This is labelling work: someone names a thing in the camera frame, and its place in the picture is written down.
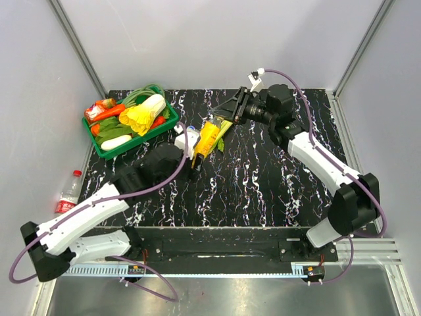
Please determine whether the water bottle red cap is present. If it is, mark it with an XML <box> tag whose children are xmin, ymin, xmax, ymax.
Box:
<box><xmin>55</xmin><ymin>170</ymin><xmax>82</xmax><ymax>215</ymax></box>

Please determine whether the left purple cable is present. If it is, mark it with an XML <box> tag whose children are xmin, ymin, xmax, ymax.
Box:
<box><xmin>8</xmin><ymin>121</ymin><xmax>189</xmax><ymax>302</ymax></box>

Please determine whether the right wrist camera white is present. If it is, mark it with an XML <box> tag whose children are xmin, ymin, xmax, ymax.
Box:
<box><xmin>247</xmin><ymin>68</ymin><xmax>265</xmax><ymax>92</ymax></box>

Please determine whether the green beans bundle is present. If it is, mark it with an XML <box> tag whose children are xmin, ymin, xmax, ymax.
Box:
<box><xmin>118</xmin><ymin>84</ymin><xmax>165</xmax><ymax>108</ymax></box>

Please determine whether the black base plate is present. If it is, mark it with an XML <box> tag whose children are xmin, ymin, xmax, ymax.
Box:
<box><xmin>122</xmin><ymin>226</ymin><xmax>338</xmax><ymax>263</ymax></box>

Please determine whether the toy green onion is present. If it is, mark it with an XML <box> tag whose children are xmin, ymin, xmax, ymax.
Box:
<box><xmin>210</xmin><ymin>120</ymin><xmax>233</xmax><ymax>152</ymax></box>

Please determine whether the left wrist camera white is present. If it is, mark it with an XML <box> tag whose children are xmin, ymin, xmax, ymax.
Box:
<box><xmin>174</xmin><ymin>125</ymin><xmax>195</xmax><ymax>160</ymax></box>

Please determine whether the clear bottle blue cap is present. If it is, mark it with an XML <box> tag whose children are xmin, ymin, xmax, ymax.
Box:
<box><xmin>187</xmin><ymin>126</ymin><xmax>200</xmax><ymax>147</ymax></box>

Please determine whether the toy napa cabbage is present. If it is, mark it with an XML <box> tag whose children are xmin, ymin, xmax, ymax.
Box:
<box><xmin>118</xmin><ymin>94</ymin><xmax>166</xmax><ymax>136</ymax></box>

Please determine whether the purple cable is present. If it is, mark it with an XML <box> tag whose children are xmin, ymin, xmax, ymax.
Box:
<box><xmin>264</xmin><ymin>68</ymin><xmax>388</xmax><ymax>286</ymax></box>
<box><xmin>8</xmin><ymin>121</ymin><xmax>189</xmax><ymax>302</ymax></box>

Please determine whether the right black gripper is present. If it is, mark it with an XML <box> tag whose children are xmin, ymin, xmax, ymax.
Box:
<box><xmin>210</xmin><ymin>87</ymin><xmax>276</xmax><ymax>126</ymax></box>

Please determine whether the small orange carrot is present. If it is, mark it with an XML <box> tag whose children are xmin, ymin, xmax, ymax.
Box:
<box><xmin>150</xmin><ymin>115</ymin><xmax>166</xmax><ymax>130</ymax></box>

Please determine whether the white toy radish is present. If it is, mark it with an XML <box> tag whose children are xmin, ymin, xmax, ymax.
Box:
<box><xmin>101</xmin><ymin>134</ymin><xmax>132</xmax><ymax>151</ymax></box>

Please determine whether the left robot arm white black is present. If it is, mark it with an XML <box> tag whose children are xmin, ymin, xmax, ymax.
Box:
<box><xmin>20</xmin><ymin>141</ymin><xmax>195</xmax><ymax>282</ymax></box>

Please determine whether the green leafy vegetable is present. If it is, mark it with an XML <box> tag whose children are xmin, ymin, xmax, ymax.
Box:
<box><xmin>95</xmin><ymin>117</ymin><xmax>135</xmax><ymax>145</ymax></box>

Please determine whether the green plastic basket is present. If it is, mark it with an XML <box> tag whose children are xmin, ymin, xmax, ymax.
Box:
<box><xmin>82</xmin><ymin>101</ymin><xmax>179</xmax><ymax>160</ymax></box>

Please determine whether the red snack packet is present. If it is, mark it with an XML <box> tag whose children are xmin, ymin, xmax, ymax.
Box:
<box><xmin>84</xmin><ymin>98</ymin><xmax>116</xmax><ymax>124</ymax></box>

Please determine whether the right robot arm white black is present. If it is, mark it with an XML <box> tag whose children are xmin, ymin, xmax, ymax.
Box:
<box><xmin>211</xmin><ymin>84</ymin><xmax>380</xmax><ymax>261</ymax></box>

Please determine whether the orange juice bottle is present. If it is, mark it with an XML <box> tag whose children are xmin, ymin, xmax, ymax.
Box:
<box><xmin>193</xmin><ymin>117</ymin><xmax>223</xmax><ymax>158</ymax></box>

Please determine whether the long orange carrot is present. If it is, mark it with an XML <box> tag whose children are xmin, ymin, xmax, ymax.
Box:
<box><xmin>92</xmin><ymin>104</ymin><xmax>126</xmax><ymax>122</ymax></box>

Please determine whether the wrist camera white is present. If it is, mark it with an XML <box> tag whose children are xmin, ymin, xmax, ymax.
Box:
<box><xmin>174</xmin><ymin>125</ymin><xmax>195</xmax><ymax>160</ymax></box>
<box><xmin>247</xmin><ymin>68</ymin><xmax>265</xmax><ymax>92</ymax></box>

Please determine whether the orange tomato piece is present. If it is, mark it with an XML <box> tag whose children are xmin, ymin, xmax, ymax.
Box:
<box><xmin>90</xmin><ymin>124</ymin><xmax>100</xmax><ymax>137</ymax></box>

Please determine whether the black marble mat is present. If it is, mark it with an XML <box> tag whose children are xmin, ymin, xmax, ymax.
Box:
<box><xmin>78</xmin><ymin>88</ymin><xmax>346</xmax><ymax>227</ymax></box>

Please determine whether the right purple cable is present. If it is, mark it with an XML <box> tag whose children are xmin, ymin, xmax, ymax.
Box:
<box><xmin>264</xmin><ymin>68</ymin><xmax>388</xmax><ymax>286</ymax></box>

